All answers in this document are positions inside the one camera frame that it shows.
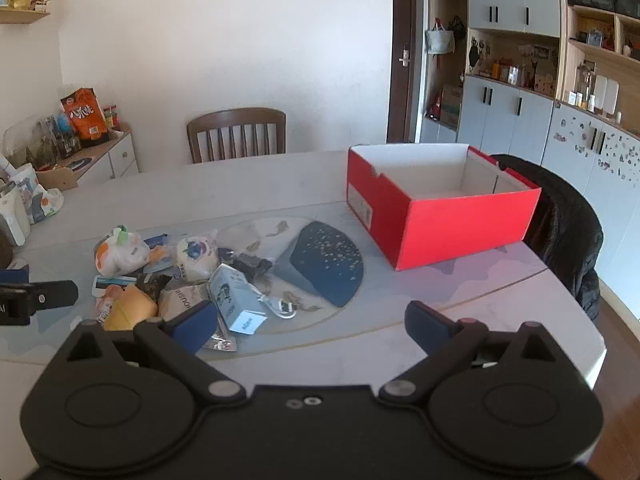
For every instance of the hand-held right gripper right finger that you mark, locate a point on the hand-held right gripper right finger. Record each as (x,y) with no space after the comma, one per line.
(425,327)

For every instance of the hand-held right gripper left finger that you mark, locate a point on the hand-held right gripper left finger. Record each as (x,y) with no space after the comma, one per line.
(196,324)

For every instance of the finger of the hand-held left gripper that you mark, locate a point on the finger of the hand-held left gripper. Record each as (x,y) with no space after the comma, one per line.
(14,276)
(55,294)

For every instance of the light blue carton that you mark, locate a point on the light blue carton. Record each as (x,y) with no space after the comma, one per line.
(230,295)

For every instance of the blue striped snack packet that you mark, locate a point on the blue striped snack packet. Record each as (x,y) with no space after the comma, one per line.
(112,281)

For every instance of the red shoe box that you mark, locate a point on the red shoe box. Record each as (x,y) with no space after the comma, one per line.
(450,230)

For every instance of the white marble desktop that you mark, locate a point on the white marble desktop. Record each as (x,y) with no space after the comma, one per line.
(200,195)

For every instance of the silver foil packet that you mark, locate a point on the silver foil packet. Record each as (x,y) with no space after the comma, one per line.
(222,344)

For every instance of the white appliance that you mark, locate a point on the white appliance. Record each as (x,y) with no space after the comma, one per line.
(12,220)

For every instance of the dark brown wrapper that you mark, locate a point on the dark brown wrapper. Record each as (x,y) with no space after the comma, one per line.
(152,282)

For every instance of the white bag blue print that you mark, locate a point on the white bag blue print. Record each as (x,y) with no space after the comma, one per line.
(197,257)

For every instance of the yellow orange packet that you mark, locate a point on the yellow orange packet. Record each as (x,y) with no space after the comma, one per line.
(130,307)

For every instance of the white plastic bag orange fruit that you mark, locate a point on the white plastic bag orange fruit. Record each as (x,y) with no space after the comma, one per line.
(120,255)

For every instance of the black wrapper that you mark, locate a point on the black wrapper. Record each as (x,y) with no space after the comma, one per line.
(250,264)

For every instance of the small blue orange packet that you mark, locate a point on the small blue orange packet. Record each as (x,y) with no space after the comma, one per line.
(159,250)

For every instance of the white printed bag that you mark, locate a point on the white printed bag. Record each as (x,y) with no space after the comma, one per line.
(35,195)

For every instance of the clear bag of bottles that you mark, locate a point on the clear bag of bottles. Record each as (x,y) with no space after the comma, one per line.
(45,140)

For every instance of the white sideboard cabinet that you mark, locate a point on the white sideboard cabinet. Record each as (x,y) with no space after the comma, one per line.
(117,157)

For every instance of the orange snack bag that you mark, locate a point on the orange snack bag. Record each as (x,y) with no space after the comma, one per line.
(85,115)

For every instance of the brown wooden chair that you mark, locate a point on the brown wooden chair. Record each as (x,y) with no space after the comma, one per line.
(235,117)

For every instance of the red figure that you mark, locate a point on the red figure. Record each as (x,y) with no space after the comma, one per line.
(434,107)

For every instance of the cardboard box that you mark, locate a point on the cardboard box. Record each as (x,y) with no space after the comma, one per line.
(451,105)

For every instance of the grey built-in cabinet unit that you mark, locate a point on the grey built-in cabinet unit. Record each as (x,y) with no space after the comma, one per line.
(500,110)

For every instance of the grey tote bag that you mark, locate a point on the grey tote bag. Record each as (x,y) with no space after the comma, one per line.
(440,40)

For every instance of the glass jar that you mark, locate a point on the glass jar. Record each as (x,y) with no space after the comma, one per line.
(583,85)

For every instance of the white cutting boards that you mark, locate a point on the white cutting boards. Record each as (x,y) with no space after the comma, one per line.
(606,95)

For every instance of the dark brown door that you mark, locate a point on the dark brown door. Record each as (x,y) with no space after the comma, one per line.
(402,20)

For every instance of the wooden wall shelf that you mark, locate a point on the wooden wall shelf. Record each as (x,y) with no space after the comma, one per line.
(20,15)

